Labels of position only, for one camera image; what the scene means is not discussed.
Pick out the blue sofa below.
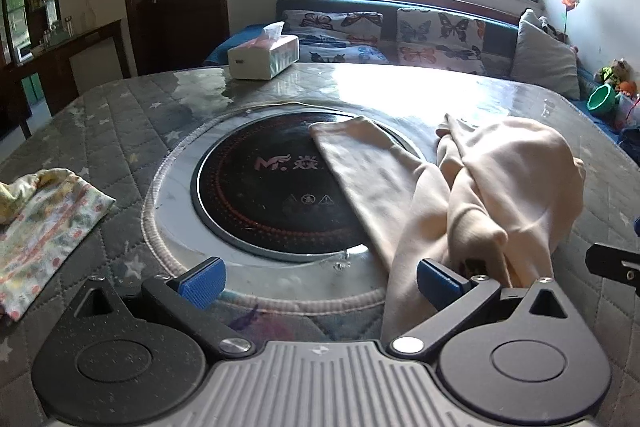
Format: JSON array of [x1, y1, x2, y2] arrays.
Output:
[[202, 0, 640, 152]]

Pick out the beige garment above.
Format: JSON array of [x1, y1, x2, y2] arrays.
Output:
[[308, 113, 587, 344]]

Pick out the colourful pinwheel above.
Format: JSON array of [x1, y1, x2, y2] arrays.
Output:
[[560, 0, 582, 36]]

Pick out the dark clothes heap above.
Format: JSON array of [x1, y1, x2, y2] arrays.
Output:
[[617, 127, 640, 154]]

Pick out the grey pillow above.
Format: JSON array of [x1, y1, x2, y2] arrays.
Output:
[[510, 18, 582, 101]]

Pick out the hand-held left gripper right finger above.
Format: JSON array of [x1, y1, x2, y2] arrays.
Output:
[[390, 258, 576, 356]]

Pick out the black white soft toy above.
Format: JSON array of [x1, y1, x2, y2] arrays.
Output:
[[520, 8, 568, 44]]

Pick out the white tissue box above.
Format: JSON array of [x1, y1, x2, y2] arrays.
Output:
[[227, 21, 300, 81]]

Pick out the butterfly print seat cushion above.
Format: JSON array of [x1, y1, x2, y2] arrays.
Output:
[[294, 32, 392, 66]]

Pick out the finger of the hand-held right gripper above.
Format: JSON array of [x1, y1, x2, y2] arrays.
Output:
[[585, 243, 640, 294]]

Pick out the pale chair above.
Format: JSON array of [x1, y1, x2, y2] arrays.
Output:
[[68, 40, 127, 96]]

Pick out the floral patterned cloth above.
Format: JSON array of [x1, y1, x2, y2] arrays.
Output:
[[0, 168, 117, 322]]

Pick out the round black induction cooker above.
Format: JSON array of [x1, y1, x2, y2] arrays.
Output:
[[192, 112, 426, 264]]

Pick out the dark wooden sideboard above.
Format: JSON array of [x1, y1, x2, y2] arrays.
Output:
[[0, 19, 132, 140]]

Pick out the brown green plush toy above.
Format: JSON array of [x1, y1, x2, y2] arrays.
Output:
[[595, 58, 635, 86]]

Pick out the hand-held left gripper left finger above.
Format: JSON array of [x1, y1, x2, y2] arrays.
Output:
[[65, 257, 253, 358]]

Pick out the clear plastic storage box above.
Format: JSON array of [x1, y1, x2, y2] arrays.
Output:
[[614, 94, 640, 131]]

